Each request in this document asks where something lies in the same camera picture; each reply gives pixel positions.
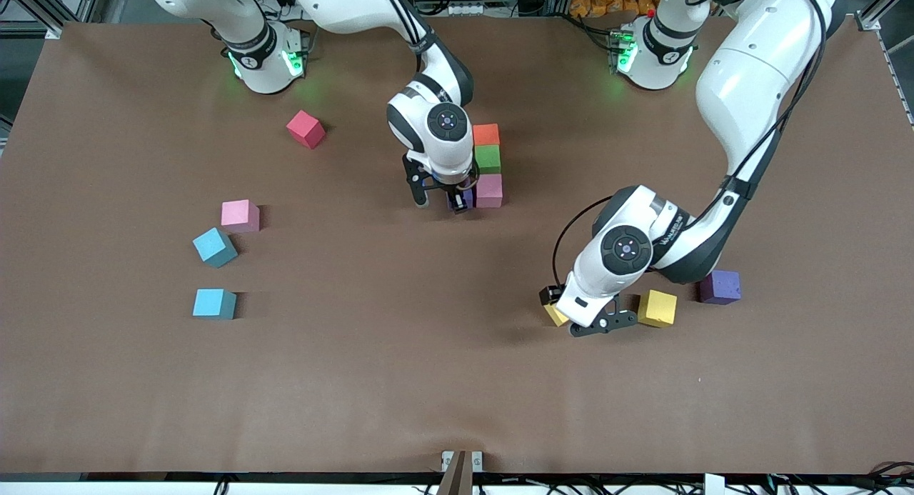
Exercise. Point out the aluminium frame post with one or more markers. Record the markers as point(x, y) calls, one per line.
point(36, 6)
point(882, 13)

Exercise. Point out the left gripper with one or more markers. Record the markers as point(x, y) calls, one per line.
point(550, 295)

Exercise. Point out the small white box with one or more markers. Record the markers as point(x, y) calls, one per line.
point(714, 485)

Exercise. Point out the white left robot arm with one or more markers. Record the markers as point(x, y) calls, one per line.
point(757, 88)

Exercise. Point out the green foam cube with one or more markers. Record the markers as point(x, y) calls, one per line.
point(489, 159)

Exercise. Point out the purple foam cube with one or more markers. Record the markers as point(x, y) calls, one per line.
point(722, 289)
point(470, 198)

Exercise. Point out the metal table edge bracket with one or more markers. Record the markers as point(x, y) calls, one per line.
point(460, 468)

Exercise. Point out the large table cover mat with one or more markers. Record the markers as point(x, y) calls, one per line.
point(457, 381)

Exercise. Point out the pink foam cube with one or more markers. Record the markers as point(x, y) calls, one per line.
point(490, 191)
point(239, 215)

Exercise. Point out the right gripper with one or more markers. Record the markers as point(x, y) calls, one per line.
point(458, 193)

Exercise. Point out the yellow foam cube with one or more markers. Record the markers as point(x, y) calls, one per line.
point(554, 315)
point(658, 308)

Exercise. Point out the blue foam cube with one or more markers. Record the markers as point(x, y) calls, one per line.
point(214, 247)
point(213, 303)

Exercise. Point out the orange foam cube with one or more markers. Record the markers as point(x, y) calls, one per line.
point(487, 134)

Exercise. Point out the aluminium side rail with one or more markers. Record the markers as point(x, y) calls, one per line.
point(901, 88)

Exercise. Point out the red foam cube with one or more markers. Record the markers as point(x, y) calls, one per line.
point(305, 129)

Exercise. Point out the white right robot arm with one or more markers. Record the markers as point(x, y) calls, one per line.
point(343, 2)

